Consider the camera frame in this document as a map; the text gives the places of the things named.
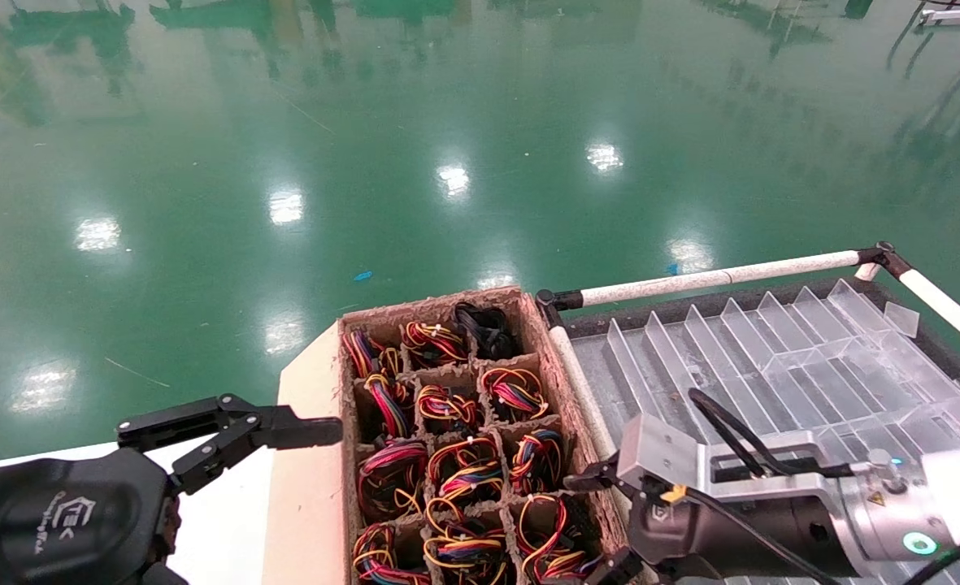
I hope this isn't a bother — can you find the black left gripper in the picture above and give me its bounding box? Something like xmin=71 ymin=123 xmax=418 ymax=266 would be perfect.
xmin=0 ymin=447 xmax=181 ymax=585

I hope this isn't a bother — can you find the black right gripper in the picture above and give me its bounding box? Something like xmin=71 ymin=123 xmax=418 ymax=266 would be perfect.
xmin=565 ymin=461 xmax=854 ymax=585

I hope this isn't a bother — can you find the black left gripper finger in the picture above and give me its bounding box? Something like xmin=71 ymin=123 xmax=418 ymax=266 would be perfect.
xmin=116 ymin=394 xmax=344 ymax=496

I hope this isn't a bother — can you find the grey power supply with wires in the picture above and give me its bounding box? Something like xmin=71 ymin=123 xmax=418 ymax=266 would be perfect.
xmin=515 ymin=493 xmax=606 ymax=584

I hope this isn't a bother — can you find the pale pink board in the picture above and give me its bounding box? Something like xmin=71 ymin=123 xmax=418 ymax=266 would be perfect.
xmin=262 ymin=321 xmax=350 ymax=585

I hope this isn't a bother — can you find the brown divided cardboard box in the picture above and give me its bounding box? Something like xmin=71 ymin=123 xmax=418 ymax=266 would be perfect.
xmin=337 ymin=284 xmax=639 ymax=585

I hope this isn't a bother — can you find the clear plastic divider tray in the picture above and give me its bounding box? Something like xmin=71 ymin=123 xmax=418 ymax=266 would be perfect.
xmin=573 ymin=279 xmax=960 ymax=585

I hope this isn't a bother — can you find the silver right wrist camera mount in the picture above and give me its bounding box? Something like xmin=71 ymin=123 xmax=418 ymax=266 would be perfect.
xmin=616 ymin=413 xmax=858 ymax=505

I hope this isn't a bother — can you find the multicolour wire bundle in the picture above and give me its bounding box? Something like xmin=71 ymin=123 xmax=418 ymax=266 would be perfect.
xmin=343 ymin=327 xmax=403 ymax=379
xmin=508 ymin=428 xmax=566 ymax=496
xmin=400 ymin=319 xmax=471 ymax=368
xmin=356 ymin=439 xmax=430 ymax=521
xmin=363 ymin=372 xmax=415 ymax=440
xmin=478 ymin=366 xmax=550 ymax=422
xmin=415 ymin=383 xmax=484 ymax=436
xmin=427 ymin=435 xmax=503 ymax=505
xmin=351 ymin=522 xmax=432 ymax=585
xmin=421 ymin=497 xmax=513 ymax=585

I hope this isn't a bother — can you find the black cable bundle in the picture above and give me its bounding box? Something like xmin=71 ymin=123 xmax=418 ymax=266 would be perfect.
xmin=453 ymin=302 xmax=521 ymax=360

